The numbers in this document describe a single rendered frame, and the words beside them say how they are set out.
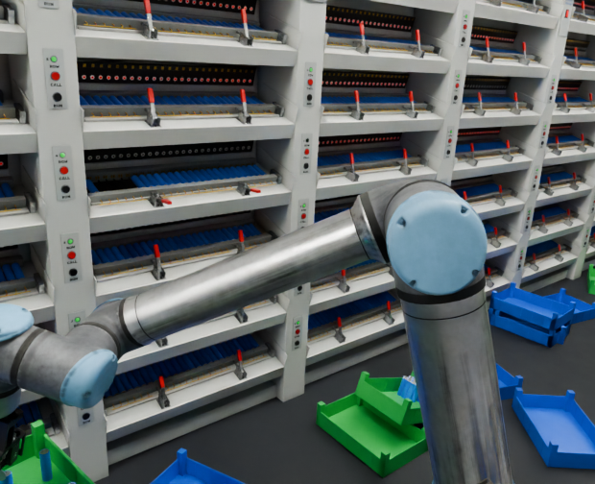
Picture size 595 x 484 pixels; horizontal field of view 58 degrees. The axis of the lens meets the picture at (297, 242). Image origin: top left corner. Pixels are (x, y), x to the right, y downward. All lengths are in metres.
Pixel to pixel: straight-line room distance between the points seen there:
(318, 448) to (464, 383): 1.06
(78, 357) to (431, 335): 0.50
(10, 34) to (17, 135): 0.20
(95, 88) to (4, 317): 0.76
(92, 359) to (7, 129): 0.62
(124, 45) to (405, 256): 0.90
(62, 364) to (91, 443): 0.78
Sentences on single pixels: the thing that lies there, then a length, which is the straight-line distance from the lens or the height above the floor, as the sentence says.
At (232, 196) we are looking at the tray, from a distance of 1.54.
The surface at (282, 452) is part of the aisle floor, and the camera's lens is 1.74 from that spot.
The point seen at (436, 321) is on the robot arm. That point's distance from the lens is 0.71.
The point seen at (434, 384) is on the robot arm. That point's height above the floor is 0.72.
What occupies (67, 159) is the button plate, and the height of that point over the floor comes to 0.89.
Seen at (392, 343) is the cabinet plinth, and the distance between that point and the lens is 2.32.
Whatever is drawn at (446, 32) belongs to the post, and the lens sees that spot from 2.13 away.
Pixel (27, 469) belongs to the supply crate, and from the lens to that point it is 1.28.
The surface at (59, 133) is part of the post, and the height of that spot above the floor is 0.95.
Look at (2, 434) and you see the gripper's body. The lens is 1.01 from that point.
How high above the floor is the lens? 1.11
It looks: 18 degrees down
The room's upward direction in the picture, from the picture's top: 3 degrees clockwise
